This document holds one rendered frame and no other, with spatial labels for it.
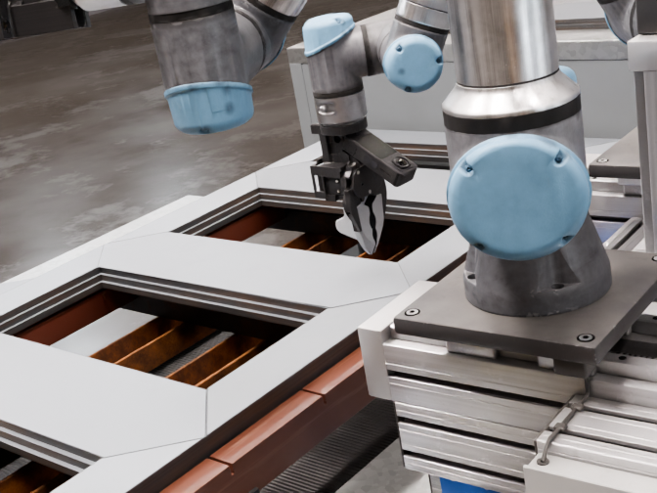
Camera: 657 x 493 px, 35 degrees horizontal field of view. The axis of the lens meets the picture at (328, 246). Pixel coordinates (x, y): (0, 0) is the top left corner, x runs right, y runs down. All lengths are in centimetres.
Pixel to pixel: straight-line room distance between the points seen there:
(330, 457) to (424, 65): 73
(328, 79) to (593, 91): 88
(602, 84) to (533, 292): 126
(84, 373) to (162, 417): 22
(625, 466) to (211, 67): 50
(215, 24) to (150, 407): 66
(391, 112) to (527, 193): 171
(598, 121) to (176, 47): 148
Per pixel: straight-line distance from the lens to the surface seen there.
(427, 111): 249
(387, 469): 150
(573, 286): 104
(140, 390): 147
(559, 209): 86
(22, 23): 97
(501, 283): 104
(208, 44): 91
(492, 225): 87
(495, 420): 113
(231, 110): 92
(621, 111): 225
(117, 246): 207
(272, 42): 103
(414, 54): 136
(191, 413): 138
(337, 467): 176
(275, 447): 135
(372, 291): 162
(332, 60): 150
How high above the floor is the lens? 149
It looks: 20 degrees down
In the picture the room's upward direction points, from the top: 10 degrees counter-clockwise
